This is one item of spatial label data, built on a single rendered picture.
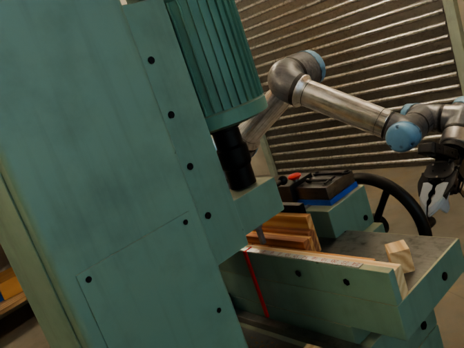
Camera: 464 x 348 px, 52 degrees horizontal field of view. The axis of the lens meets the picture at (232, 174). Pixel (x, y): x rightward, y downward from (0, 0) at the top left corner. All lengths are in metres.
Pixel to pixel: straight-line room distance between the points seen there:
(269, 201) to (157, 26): 0.37
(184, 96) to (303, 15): 3.60
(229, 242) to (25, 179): 0.35
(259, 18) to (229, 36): 3.80
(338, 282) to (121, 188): 0.37
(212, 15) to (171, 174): 0.27
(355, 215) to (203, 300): 0.44
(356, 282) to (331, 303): 0.08
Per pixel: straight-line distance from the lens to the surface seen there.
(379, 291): 0.75
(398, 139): 1.24
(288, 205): 0.96
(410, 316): 0.78
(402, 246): 0.81
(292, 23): 4.37
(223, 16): 0.81
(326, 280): 0.80
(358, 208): 1.05
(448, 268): 0.87
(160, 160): 0.67
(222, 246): 0.78
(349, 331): 0.84
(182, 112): 0.74
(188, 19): 0.79
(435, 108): 1.37
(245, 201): 0.86
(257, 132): 1.65
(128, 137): 0.64
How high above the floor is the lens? 1.30
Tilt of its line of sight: 13 degrees down
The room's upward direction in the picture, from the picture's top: 19 degrees counter-clockwise
